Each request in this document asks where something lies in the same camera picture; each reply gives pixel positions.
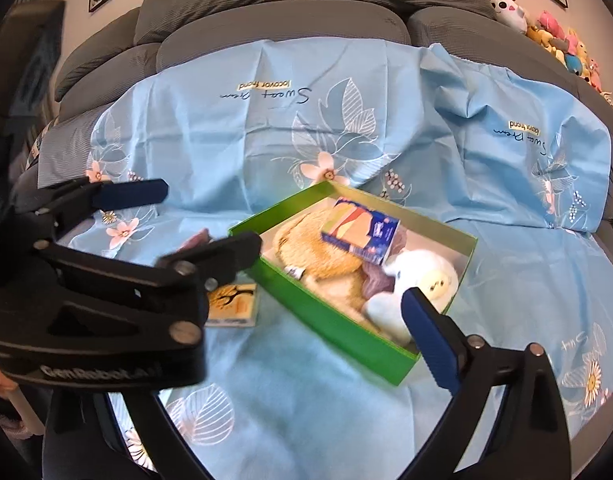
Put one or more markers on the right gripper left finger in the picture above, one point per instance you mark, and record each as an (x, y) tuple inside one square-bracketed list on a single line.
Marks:
[(83, 440)]

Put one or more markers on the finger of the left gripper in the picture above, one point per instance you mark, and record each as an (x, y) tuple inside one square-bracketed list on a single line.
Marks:
[(216, 263), (49, 213)]

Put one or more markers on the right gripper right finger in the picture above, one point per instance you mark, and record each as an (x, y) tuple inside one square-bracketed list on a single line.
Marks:
[(529, 438)]

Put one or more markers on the yellow fuzzy pouch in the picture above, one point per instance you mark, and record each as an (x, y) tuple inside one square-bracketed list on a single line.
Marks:
[(298, 243)]

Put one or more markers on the orange blue tissue pack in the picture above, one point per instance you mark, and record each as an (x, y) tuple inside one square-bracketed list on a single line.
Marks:
[(366, 233)]

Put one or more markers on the light blue plush toy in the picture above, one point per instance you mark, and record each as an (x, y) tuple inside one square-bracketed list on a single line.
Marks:
[(435, 276)]

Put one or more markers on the cream white towel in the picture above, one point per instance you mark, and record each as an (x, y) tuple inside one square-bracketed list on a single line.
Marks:
[(344, 294)]

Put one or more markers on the green cardboard box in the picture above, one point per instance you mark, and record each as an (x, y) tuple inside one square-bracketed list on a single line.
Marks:
[(287, 284)]

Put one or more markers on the light blue floral sheet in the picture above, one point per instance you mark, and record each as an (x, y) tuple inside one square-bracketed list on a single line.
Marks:
[(520, 165)]

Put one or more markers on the grey sofa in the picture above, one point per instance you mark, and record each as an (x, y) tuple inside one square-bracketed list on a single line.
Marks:
[(156, 34)]

